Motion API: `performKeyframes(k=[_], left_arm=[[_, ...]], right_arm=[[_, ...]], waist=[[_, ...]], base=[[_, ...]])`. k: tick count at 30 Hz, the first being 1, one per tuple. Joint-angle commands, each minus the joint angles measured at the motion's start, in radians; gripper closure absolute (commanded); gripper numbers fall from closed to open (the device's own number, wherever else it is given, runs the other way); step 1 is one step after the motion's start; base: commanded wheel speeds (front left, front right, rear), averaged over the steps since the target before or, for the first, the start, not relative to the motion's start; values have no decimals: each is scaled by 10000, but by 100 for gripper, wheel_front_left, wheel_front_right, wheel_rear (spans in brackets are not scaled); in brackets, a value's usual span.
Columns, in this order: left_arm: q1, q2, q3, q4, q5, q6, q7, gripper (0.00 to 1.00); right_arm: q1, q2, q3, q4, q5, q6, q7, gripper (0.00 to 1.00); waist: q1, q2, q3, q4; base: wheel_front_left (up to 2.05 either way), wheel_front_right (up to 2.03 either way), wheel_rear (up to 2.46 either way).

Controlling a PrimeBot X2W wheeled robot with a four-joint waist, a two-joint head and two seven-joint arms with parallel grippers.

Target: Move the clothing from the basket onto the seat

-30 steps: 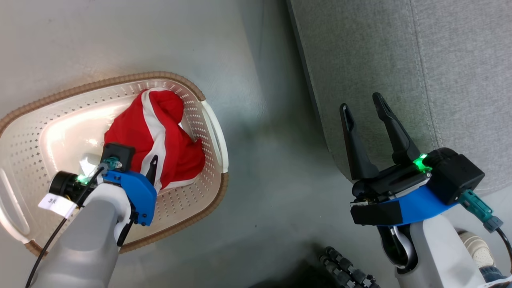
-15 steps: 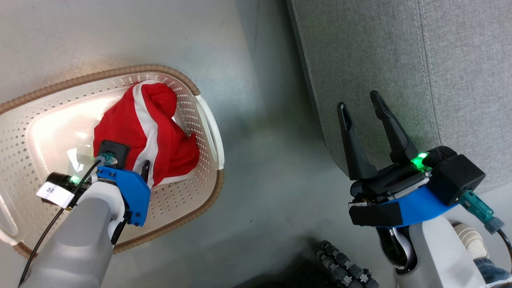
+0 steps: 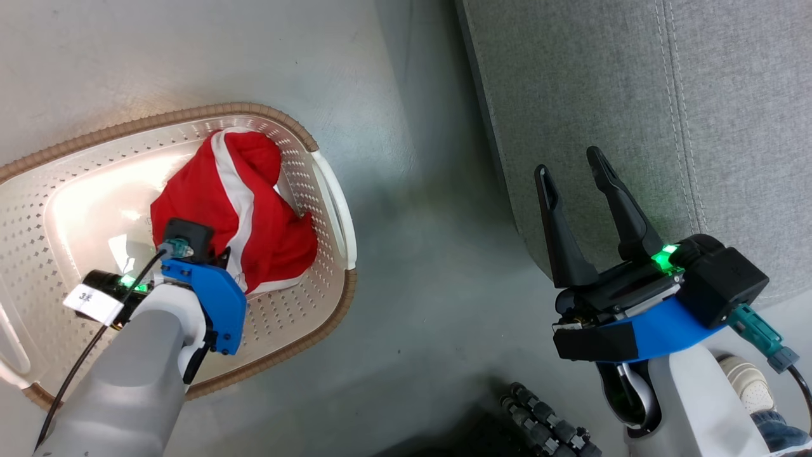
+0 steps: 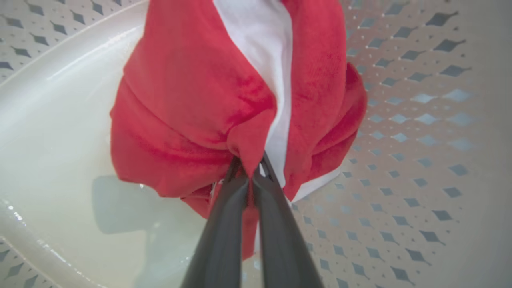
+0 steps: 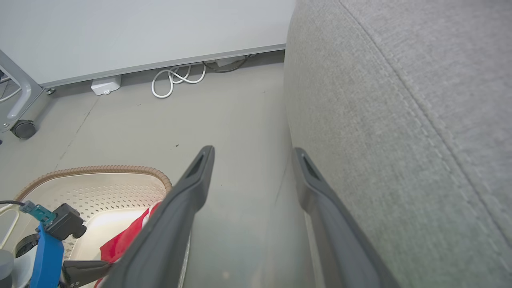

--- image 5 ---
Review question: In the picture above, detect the thin black floor cable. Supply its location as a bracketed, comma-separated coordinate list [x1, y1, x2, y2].
[202, 53, 258, 74]

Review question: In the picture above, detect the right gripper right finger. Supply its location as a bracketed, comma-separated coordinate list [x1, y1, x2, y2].
[291, 147, 400, 288]

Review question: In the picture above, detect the coiled white cable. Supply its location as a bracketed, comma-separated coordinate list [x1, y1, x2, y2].
[151, 64, 207, 99]

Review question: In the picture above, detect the small white plastic box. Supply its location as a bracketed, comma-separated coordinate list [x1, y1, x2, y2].
[90, 75, 122, 96]

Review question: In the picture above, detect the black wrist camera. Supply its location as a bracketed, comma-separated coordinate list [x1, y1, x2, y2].
[44, 203, 87, 241]

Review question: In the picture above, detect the cream perforated laundry basket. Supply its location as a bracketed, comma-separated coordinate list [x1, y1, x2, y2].
[0, 165, 173, 288]

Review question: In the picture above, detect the grey wheeled frame leg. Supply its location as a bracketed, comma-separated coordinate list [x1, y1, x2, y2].
[0, 50, 44, 132]

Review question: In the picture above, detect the grey fabric sofa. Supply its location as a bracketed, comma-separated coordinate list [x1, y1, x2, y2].
[283, 0, 512, 288]

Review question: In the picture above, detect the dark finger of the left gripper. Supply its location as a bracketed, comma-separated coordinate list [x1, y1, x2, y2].
[61, 259, 113, 288]

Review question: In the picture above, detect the blue camera bracket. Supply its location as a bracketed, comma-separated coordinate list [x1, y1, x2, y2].
[30, 223, 64, 288]

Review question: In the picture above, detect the dark grey caster wheel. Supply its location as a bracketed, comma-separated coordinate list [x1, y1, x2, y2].
[10, 119, 37, 140]

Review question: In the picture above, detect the teal cable connector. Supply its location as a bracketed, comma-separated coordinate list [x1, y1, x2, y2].
[19, 201, 57, 223]

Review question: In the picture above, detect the red cloth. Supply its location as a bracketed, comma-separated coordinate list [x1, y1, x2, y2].
[94, 201, 162, 288]

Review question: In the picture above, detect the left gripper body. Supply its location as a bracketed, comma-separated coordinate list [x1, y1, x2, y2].
[0, 234, 40, 288]

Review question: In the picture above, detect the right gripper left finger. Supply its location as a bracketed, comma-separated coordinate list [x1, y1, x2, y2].
[98, 146, 216, 288]

